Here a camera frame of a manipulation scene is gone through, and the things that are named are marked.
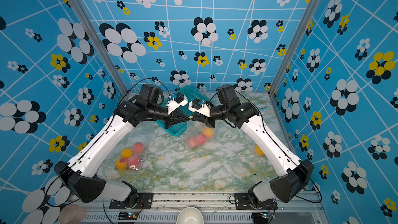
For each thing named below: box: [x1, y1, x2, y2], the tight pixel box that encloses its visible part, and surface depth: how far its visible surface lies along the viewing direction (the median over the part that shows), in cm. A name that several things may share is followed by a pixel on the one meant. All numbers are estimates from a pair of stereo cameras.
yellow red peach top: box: [202, 127, 215, 139], surface depth 86 cm
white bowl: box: [176, 206, 205, 224], surface depth 69 cm
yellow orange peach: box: [115, 157, 128, 171], surface depth 82 cm
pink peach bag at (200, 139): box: [194, 133, 207, 146], surface depth 86 cm
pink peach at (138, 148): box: [132, 142, 145, 154], surface depth 89 cm
